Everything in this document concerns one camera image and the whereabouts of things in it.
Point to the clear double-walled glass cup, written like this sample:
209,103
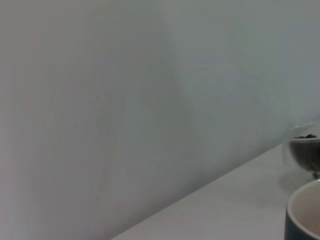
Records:
286,160

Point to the dark mug with white interior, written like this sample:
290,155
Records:
291,225

